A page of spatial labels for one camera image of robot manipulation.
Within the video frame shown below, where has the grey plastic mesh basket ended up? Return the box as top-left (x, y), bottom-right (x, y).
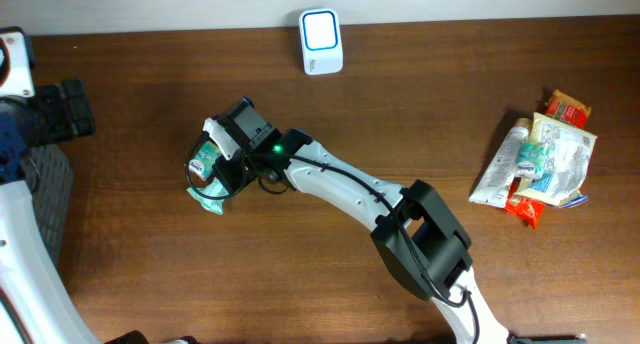
top-left (20, 144), bottom-right (74, 265)

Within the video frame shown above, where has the cream snack bag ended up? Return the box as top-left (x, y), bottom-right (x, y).
top-left (515, 113), bottom-right (597, 207)

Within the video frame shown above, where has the white cosmetic tube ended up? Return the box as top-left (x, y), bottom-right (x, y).
top-left (468, 118), bottom-right (532, 208)

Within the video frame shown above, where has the white barcode scanner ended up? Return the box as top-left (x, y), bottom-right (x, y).
top-left (298, 8), bottom-right (344, 76)

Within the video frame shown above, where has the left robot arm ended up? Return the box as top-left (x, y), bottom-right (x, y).
top-left (1, 27), bottom-right (98, 343)

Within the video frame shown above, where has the small white teal packet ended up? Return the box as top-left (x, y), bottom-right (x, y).
top-left (514, 140), bottom-right (551, 180)

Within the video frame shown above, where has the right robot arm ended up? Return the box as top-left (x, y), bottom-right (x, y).
top-left (203, 98), bottom-right (510, 344)

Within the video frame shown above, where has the small teal tissue pack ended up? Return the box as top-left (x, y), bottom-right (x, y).
top-left (188, 141), bottom-right (222, 181)

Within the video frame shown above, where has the orange spaghetti pasta pack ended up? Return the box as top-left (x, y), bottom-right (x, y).
top-left (505, 90), bottom-right (597, 228)

